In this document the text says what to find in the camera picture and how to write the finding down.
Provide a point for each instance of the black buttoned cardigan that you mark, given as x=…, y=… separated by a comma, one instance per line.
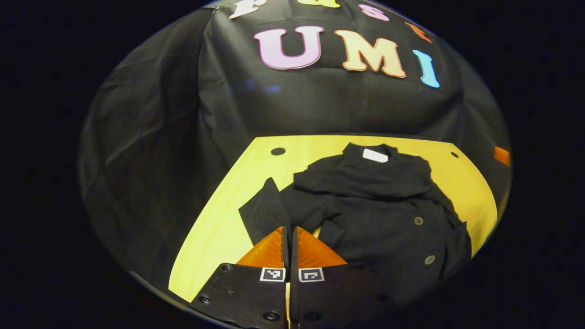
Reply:
x=379, y=205

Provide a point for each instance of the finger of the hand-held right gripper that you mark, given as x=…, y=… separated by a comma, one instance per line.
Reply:
x=502, y=156

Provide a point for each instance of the black backdrop cloth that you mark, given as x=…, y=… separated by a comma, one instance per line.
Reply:
x=183, y=128

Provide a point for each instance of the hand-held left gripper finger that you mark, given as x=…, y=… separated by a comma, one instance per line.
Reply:
x=286, y=256
x=295, y=256

